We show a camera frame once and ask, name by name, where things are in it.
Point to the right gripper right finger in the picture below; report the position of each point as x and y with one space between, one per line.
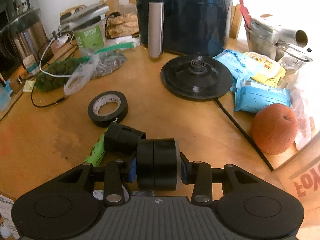
200 175

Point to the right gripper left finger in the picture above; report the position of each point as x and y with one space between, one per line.
118 173

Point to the black cylinder speaker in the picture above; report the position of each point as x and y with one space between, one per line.
158 166

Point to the green hand cream tube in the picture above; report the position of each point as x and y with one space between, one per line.
97 152

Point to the black electrical tape roll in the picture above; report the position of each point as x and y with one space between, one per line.
108 107

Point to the small black cylinder cap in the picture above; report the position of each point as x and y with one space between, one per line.
121 139

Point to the orange fruit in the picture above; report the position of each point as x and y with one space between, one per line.
274 128

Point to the blue wet wipes pack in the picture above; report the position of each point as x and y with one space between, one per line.
251 96

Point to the black kettle base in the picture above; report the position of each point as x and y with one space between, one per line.
197 78

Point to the clear shaker bottle grey lid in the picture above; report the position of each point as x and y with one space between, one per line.
299 176

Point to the blue snack packet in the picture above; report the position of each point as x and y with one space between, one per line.
240 65

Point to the yellow snack packet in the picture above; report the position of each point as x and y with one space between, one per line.
269 71

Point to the clear bag of seeds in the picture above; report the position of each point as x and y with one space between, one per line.
96 65

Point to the green net bag of nuts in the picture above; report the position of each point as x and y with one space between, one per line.
61 71

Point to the small green tea sachet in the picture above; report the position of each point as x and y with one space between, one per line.
28 86

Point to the clear plastic bag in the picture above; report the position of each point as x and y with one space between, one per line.
302 80

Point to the container with foil roll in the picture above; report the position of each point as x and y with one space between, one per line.
266 36

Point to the blue water bottle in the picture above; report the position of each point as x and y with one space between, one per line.
5 93

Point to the dark blue air fryer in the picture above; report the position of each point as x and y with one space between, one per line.
192 27

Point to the green label can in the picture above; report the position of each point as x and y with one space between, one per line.
90 35

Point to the stainless electric kettle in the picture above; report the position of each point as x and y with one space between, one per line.
25 39

